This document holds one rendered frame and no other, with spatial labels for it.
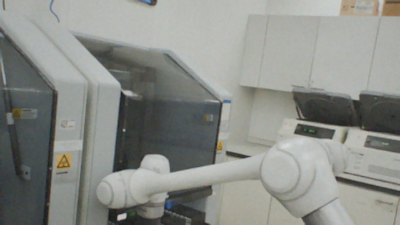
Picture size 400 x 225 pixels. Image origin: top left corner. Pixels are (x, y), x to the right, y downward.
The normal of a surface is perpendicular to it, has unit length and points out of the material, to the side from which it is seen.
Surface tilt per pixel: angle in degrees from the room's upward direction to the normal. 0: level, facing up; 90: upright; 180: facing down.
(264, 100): 90
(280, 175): 85
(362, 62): 90
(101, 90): 90
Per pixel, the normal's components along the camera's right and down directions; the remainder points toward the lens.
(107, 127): 0.83, 0.18
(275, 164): -0.54, -0.01
